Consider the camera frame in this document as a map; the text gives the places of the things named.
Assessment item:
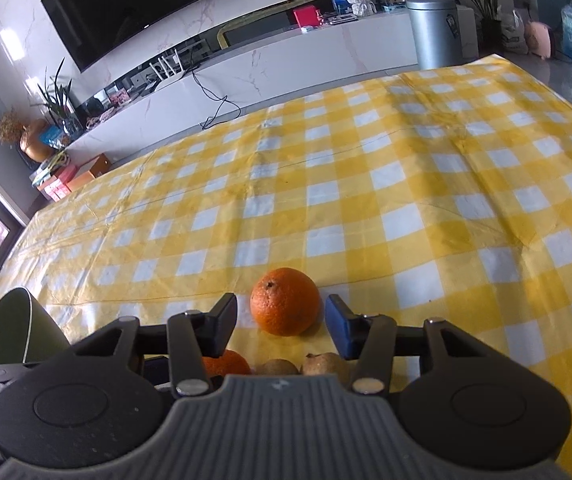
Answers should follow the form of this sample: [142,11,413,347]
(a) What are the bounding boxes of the black television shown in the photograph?
[41,0,243,73]

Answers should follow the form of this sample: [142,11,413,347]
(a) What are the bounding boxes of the orange box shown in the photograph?
[68,154,113,192]

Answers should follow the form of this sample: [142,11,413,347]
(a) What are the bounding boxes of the brown kiwi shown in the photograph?
[256,358,301,377]

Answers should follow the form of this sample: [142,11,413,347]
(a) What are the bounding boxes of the silver trash can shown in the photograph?
[406,0,462,71]

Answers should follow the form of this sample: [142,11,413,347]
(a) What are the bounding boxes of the small potted plant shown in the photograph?
[31,57,85,135]

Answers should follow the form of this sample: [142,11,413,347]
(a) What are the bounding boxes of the stack of books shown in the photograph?
[30,152,74,186]

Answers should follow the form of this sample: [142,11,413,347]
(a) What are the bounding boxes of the yellow checked cloth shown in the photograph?
[0,54,572,480]

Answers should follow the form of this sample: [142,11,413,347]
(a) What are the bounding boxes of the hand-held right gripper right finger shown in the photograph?
[325,294,495,395]

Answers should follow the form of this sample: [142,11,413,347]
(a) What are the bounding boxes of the red box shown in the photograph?
[293,6,321,27]

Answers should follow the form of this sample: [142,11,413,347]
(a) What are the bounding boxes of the white router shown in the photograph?
[150,57,187,87]

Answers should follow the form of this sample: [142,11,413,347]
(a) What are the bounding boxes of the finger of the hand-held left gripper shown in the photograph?
[143,355,171,387]

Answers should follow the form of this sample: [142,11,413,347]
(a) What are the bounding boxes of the tall potted plant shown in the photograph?
[440,0,512,52]

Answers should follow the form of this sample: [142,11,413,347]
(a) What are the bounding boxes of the small orange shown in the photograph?
[202,349,253,378]

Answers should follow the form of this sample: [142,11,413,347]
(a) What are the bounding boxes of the white marble console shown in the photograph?
[63,0,421,166]

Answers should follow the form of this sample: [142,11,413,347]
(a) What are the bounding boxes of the large orange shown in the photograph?
[250,268,321,337]

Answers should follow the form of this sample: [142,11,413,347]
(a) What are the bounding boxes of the gold vase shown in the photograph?
[0,107,58,163]

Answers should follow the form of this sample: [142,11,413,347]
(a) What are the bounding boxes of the black cable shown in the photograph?
[193,67,241,131]

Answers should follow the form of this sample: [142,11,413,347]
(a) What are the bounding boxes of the brown pear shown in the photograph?
[301,352,354,387]

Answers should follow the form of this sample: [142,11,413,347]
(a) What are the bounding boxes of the white printed bag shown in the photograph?
[500,10,529,56]

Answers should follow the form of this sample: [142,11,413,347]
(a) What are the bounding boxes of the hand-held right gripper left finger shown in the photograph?
[68,292,239,398]

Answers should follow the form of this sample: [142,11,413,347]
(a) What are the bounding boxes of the green bowl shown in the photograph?
[0,287,72,373]

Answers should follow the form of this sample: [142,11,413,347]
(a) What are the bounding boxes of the pink box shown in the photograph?
[36,166,78,203]

